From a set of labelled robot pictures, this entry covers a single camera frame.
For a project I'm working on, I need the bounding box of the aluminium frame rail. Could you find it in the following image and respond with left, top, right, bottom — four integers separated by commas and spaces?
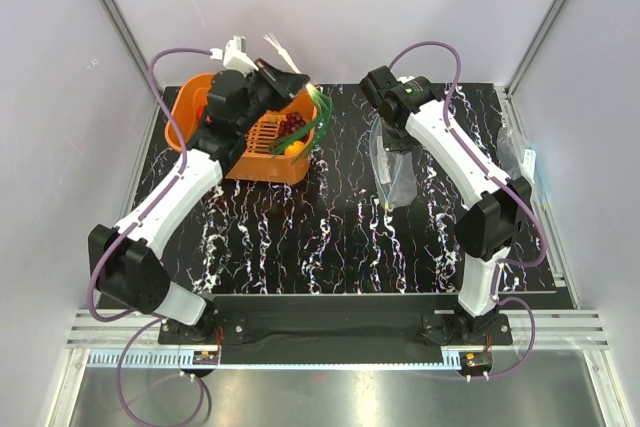
66, 310, 609, 350

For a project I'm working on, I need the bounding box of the clear zip top bag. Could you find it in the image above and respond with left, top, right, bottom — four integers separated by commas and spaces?
369, 116, 417, 212

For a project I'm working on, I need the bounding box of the dark red grape bunch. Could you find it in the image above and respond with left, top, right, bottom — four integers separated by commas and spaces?
277, 112, 306, 138

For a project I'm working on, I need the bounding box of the orange plastic basket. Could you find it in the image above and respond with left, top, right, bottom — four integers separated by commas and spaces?
165, 73, 316, 185

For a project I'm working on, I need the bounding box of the black marble pattern mat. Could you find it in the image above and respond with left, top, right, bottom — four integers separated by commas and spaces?
107, 83, 559, 296

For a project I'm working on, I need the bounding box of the left aluminium corner post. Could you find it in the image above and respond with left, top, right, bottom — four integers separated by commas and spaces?
98, 0, 153, 92

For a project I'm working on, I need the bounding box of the aluminium corner post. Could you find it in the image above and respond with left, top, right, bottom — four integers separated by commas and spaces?
504, 0, 570, 98
98, 0, 153, 92

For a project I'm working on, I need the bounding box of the spare clear plastic bag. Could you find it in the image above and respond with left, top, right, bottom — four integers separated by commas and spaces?
496, 125, 548, 207

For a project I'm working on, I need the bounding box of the green spring onion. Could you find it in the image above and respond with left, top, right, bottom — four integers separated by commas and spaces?
262, 32, 334, 166

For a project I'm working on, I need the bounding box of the yellow orange fruit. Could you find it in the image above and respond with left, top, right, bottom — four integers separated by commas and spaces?
284, 140, 305, 157

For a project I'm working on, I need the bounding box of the right aluminium corner post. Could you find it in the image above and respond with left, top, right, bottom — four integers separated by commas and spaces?
504, 0, 570, 98

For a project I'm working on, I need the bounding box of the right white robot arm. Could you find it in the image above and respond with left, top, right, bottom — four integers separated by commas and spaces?
376, 68, 531, 344

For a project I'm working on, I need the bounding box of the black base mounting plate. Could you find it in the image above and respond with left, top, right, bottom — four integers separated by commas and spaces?
158, 294, 513, 369

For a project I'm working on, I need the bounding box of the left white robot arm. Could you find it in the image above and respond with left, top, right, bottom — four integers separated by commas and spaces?
88, 59, 310, 343

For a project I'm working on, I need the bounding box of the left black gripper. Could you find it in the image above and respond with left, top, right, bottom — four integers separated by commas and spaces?
237, 59, 309, 135

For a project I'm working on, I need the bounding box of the red strawberry toy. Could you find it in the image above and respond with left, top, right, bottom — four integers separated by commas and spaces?
196, 106, 206, 122

